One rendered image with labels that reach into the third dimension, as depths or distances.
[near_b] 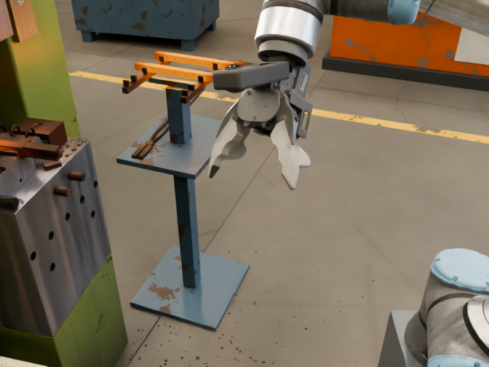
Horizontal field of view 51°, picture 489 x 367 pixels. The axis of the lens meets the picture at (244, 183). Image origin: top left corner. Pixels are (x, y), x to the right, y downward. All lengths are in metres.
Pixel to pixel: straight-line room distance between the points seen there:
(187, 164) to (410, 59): 3.07
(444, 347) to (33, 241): 1.00
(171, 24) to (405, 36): 2.07
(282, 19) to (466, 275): 0.73
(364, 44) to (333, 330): 2.88
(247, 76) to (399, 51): 3.90
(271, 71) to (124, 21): 4.51
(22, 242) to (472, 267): 1.07
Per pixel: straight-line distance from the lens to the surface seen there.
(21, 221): 1.38
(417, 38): 4.48
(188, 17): 4.89
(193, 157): 1.79
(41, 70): 1.74
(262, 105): 0.71
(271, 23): 0.74
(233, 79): 0.65
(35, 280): 1.48
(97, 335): 1.90
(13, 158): 1.43
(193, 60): 1.88
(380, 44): 4.52
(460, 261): 1.27
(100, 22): 5.30
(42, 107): 1.75
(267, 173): 3.08
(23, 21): 1.64
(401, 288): 2.44
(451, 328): 1.13
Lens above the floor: 1.66
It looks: 34 degrees down
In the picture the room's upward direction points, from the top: straight up
